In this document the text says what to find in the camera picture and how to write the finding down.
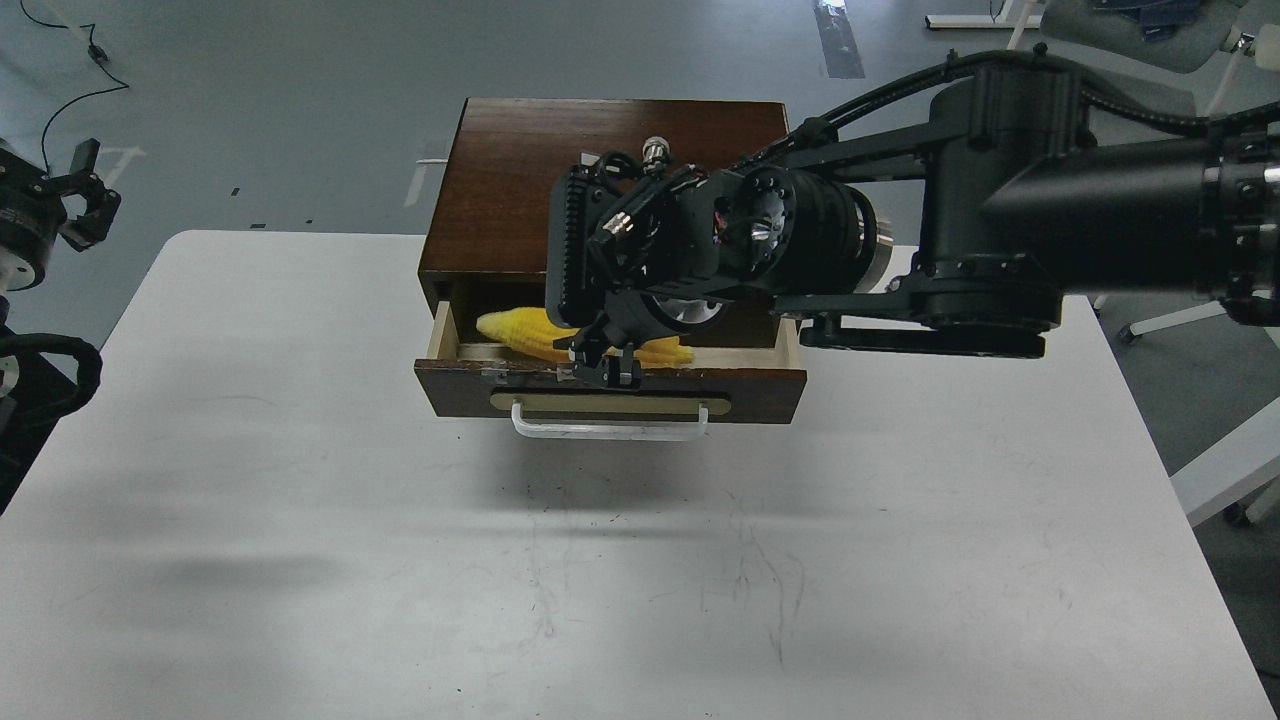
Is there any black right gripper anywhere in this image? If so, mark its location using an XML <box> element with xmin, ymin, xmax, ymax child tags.
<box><xmin>545</xmin><ymin>137</ymin><xmax>881</xmax><ymax>389</ymax></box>

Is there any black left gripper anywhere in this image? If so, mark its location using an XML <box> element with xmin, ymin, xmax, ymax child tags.
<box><xmin>1</xmin><ymin>138</ymin><xmax>122</xmax><ymax>291</ymax></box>

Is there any yellow corn cob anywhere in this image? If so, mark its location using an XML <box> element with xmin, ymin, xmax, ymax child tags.
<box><xmin>475</xmin><ymin>307</ymin><xmax>695</xmax><ymax>368</ymax></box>

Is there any wooden drawer with white handle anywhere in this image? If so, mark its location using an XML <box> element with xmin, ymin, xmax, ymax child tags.
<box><xmin>413</xmin><ymin>302</ymin><xmax>808</xmax><ymax>441</ymax></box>

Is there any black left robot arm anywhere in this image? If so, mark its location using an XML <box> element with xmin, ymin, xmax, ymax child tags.
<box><xmin>1</xmin><ymin>138</ymin><xmax>122</xmax><ymax>509</ymax></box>

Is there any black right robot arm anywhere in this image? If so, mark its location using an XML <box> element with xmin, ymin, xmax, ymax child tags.
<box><xmin>545</xmin><ymin>46</ymin><xmax>1277</xmax><ymax>391</ymax></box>

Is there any dark wooden drawer cabinet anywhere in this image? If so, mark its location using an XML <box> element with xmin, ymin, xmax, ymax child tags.
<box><xmin>419</xmin><ymin>97</ymin><xmax>788</xmax><ymax>343</ymax></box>

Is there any grey office chair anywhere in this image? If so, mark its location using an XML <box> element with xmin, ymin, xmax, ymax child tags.
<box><xmin>1039</xmin><ymin>1</ymin><xmax>1279</xmax><ymax>117</ymax></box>

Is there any black floor cable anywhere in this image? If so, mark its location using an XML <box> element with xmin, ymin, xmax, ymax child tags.
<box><xmin>20</xmin><ymin>0</ymin><xmax>132</xmax><ymax>167</ymax></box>

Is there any white table leg frame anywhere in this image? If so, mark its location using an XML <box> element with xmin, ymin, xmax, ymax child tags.
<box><xmin>924</xmin><ymin>1</ymin><xmax>1047</xmax><ymax>31</ymax></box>

